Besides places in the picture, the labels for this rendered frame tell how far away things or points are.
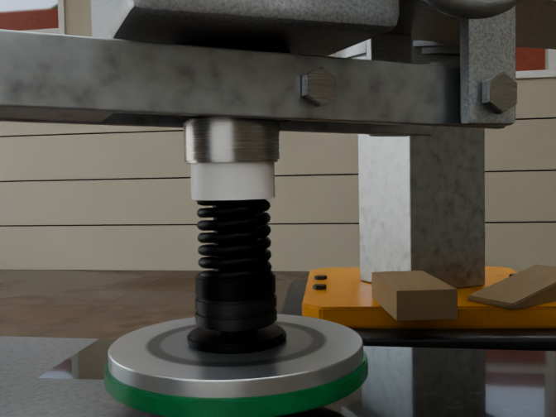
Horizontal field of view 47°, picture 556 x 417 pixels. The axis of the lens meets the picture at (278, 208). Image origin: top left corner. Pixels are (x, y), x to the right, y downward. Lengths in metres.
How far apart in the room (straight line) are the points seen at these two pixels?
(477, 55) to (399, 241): 0.79
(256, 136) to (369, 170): 0.89
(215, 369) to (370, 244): 0.95
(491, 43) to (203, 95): 0.24
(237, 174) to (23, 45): 0.18
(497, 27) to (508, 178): 6.12
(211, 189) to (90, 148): 6.84
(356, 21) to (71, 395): 0.41
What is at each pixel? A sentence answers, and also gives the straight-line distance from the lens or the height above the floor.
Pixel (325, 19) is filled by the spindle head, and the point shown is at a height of 1.13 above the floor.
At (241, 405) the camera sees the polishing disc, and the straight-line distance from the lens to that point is 0.46.
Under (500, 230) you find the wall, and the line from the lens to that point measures 6.70.
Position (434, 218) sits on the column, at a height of 0.93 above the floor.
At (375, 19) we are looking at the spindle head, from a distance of 0.49.
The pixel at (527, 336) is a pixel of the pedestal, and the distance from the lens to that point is 1.18.
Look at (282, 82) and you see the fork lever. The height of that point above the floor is 1.09.
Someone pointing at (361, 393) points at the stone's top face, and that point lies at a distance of 0.61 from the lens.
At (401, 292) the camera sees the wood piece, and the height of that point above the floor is 0.83.
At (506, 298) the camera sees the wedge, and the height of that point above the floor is 0.79.
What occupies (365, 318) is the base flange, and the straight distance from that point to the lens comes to 1.18.
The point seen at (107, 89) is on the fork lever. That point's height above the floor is 1.08.
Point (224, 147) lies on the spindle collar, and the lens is 0.51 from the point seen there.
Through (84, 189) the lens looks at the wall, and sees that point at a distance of 7.37.
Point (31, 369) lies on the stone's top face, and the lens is 0.74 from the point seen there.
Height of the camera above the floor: 1.02
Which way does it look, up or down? 3 degrees down
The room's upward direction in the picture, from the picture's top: 1 degrees counter-clockwise
